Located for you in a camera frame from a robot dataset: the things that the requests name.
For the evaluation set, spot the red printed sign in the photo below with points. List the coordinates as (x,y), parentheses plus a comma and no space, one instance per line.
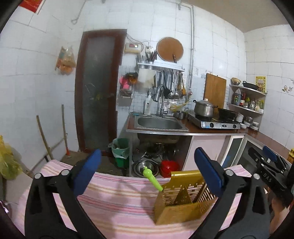
(31,5)

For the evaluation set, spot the wide glass cabinet door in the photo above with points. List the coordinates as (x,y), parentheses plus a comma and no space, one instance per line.
(249,154)

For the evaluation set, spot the white soap bottle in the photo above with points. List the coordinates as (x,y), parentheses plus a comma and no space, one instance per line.
(147,105)

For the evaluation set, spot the round wooden cutting board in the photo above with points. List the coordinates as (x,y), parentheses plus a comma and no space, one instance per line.
(168,48)

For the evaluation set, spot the steel chopstick cup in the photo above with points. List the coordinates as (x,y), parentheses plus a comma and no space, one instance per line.
(151,60)

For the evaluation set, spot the wooden spatula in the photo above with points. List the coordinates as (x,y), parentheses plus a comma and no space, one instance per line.
(183,88)

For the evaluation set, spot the person's right hand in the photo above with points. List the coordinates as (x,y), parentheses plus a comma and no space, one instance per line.
(279,213)

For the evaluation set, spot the pink plastic cup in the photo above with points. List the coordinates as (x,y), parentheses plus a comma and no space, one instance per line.
(124,83)

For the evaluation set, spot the corner wall shelf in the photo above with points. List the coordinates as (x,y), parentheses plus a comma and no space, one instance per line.
(248,108)

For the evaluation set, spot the large plastic bottle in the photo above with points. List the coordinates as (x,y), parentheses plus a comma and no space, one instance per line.
(237,97)

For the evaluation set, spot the narrow glass cabinet door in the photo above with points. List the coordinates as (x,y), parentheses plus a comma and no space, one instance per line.
(233,149)

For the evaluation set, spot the steel gas stove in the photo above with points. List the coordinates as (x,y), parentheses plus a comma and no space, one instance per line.
(213,124)

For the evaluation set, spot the small wall sticker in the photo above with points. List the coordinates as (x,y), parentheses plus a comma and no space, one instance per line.
(287,88)

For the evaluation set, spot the pink cabinet door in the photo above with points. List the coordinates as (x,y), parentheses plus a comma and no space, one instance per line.
(204,151)

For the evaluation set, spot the wooden stick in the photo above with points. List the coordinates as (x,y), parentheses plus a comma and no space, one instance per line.
(44,137)

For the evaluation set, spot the grey wall pipe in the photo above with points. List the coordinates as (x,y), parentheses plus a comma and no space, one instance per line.
(191,50)

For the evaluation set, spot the hanging clear plastic bag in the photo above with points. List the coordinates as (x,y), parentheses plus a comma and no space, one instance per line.
(66,59)

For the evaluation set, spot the brown-framed frosted glass door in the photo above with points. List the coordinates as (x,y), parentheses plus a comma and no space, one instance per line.
(98,92)

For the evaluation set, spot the rectangular wooden cutting board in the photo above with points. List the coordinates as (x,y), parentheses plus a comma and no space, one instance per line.
(214,92)

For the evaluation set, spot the pink striped tablecloth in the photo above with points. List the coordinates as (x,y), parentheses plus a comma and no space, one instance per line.
(119,202)

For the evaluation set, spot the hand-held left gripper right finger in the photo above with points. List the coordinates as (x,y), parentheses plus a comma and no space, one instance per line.
(209,170)

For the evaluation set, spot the steel faucet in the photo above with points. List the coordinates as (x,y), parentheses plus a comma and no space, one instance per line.
(162,96)

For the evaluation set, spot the yellow wall calendar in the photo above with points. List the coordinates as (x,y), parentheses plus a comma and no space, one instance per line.
(260,84)

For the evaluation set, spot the yellow plastic bag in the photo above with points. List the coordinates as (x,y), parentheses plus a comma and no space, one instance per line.
(8,160)

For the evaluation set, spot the beige control box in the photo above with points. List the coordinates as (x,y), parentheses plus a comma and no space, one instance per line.
(132,48)

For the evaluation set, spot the steel cooking pot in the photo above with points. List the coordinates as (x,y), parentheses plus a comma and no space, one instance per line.
(204,109)

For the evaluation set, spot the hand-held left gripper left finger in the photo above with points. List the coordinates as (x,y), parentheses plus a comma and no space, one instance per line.
(88,170)

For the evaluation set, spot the steel bowl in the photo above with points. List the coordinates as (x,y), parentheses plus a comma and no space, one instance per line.
(248,120)

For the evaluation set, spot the green trash bin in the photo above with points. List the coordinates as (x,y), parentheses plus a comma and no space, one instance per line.
(120,151)

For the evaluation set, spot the small steel kettle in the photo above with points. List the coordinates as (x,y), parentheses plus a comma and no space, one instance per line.
(252,105)

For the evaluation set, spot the steel wall rack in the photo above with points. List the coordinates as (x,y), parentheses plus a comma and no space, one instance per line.
(160,66)

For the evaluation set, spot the white wall socket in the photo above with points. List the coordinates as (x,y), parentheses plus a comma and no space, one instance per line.
(149,49)

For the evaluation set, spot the black frying pan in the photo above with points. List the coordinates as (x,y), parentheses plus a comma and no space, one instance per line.
(250,86)

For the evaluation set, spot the black wok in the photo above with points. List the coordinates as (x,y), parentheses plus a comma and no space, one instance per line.
(227,113)

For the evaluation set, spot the steel sink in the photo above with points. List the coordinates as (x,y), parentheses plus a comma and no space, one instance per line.
(160,123)

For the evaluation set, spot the golden perforated utensil holder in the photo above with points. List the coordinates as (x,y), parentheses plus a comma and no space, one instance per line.
(179,213)

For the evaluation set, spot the stack of steel bowls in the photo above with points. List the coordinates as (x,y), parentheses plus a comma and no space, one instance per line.
(144,169)

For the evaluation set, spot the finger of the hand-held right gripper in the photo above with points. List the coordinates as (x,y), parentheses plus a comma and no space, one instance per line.
(270,152)
(255,155)

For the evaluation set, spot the enamel bowl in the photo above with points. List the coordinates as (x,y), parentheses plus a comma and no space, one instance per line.
(236,81)

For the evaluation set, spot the small steel cup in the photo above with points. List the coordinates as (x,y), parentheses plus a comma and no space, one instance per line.
(179,115)

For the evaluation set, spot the red pot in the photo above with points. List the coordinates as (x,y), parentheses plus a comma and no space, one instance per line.
(169,167)

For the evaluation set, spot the white plastic container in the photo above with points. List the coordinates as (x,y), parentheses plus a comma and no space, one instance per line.
(146,77)

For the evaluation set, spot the stack of white bowls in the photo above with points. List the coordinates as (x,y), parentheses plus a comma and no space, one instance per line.
(240,117)

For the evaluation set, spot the black ladle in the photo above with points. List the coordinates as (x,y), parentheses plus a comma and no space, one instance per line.
(164,85)

